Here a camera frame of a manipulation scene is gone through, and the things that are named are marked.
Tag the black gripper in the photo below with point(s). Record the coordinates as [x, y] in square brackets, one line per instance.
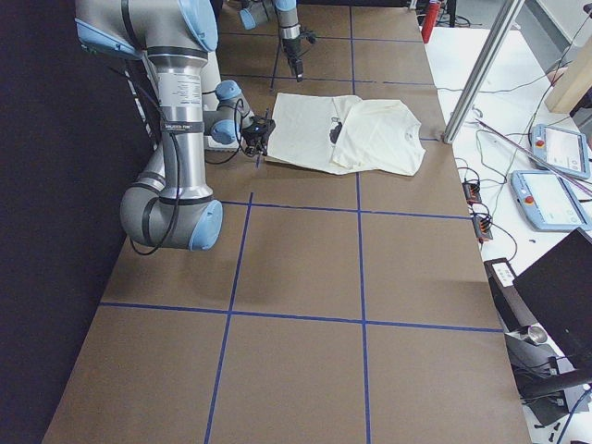
[252, 137]
[291, 50]

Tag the cream long-sleeve cat shirt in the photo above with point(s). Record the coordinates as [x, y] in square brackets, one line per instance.
[346, 134]

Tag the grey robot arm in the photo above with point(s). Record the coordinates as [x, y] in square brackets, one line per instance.
[170, 204]
[255, 13]

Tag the red cylinder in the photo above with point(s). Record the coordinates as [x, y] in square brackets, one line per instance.
[430, 19]

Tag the black orange connector hub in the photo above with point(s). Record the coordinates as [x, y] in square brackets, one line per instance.
[471, 189]

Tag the wooden board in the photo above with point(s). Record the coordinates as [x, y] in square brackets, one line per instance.
[573, 84]

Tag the far blue teach pendant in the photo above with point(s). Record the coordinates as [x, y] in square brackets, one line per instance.
[563, 148]

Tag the blue teach pendant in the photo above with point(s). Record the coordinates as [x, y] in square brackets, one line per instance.
[563, 148]
[548, 202]

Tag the near blue teach pendant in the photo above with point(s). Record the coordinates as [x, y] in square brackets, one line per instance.
[548, 202]

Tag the black box with white label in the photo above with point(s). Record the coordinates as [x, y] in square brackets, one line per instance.
[513, 312]

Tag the black monitor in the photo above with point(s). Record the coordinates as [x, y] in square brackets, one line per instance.
[556, 289]

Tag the steel cup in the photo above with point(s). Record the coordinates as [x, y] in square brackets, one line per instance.
[536, 335]

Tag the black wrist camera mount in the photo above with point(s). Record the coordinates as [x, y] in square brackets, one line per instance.
[308, 35]

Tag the grey aluminium frame post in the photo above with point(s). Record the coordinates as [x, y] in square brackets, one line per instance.
[494, 41]

